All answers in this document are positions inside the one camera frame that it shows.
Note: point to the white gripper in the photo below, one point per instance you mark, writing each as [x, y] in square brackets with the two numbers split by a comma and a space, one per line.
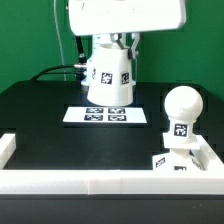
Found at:
[90, 17]

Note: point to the white lamp shade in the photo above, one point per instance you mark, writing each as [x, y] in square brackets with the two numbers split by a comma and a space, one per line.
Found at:
[111, 81]

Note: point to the white lamp bulb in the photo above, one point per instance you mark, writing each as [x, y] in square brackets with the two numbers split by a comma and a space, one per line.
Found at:
[183, 105]

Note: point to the white lamp base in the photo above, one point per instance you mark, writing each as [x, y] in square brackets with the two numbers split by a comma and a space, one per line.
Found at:
[178, 157]

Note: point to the white marker plate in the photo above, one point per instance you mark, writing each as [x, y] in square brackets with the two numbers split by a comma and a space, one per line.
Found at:
[128, 115]

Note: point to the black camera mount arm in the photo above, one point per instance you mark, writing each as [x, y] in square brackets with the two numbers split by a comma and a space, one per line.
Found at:
[81, 54]

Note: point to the white fence frame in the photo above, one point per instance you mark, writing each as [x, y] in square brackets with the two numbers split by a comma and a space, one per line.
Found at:
[209, 181]

